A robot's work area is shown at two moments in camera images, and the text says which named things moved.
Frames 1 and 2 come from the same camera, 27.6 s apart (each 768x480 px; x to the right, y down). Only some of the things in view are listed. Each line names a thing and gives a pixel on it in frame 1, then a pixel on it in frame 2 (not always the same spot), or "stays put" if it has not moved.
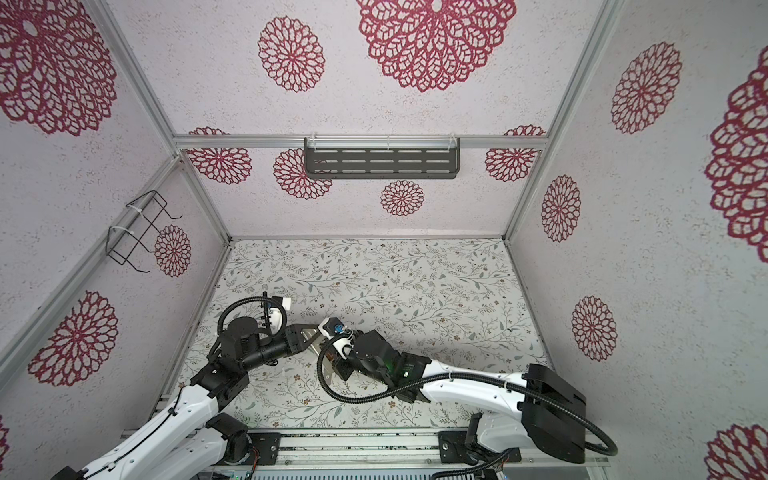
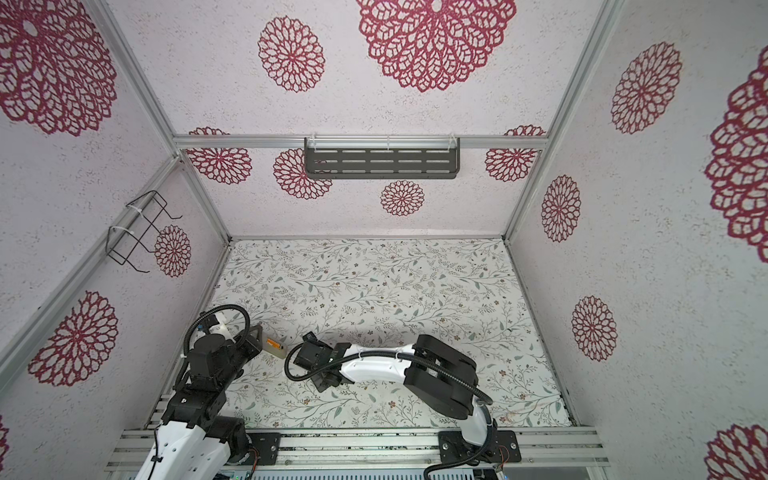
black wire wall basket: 138,217 stays put
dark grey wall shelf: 382,157 stays put
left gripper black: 292,335 → 254,346
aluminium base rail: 375,449 stays put
